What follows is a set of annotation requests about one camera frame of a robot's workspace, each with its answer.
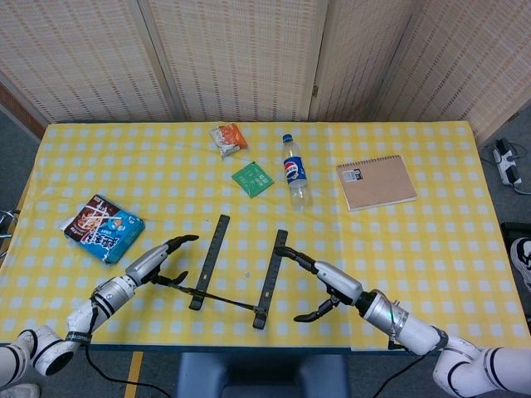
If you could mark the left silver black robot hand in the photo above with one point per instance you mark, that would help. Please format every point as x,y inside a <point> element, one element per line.
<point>147,261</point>

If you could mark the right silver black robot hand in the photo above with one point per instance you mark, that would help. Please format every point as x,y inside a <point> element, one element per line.
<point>340,282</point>

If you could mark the black folding laptop stand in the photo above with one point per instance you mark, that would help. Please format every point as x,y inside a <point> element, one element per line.
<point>210,261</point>

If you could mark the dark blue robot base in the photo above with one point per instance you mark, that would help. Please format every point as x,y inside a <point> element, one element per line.
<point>265,377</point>

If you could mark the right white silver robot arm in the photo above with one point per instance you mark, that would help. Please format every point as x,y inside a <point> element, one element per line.
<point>415,329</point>

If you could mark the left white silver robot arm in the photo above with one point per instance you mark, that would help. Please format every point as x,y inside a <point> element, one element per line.
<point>112,294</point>

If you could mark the woven bamboo folding screen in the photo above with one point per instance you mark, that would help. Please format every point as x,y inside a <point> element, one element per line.
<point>249,54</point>

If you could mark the blue brown noodle package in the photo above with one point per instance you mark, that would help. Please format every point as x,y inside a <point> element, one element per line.
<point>103,230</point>

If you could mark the yellow white checked tablecloth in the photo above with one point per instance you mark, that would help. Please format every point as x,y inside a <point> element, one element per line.
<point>394,248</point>

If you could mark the brown spiral notebook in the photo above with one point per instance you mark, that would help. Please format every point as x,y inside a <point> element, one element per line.
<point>377,182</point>

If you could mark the clear Pepsi plastic bottle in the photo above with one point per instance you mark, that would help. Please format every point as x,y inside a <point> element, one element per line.
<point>294,170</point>

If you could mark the green square sachet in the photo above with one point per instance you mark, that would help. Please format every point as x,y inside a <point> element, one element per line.
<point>252,179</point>

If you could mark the orange white snack packet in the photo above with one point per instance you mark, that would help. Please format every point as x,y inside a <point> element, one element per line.
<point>230,139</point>

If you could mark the black floor mat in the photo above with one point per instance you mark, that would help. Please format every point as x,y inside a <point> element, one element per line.
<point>506,248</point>

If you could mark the black white sneaker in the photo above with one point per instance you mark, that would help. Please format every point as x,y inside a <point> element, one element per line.
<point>523,253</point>

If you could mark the white power strip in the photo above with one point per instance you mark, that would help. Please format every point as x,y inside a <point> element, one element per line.
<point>507,163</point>

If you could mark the chrome metal stool frame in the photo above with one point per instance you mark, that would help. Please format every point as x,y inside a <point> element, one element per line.
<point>8,215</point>

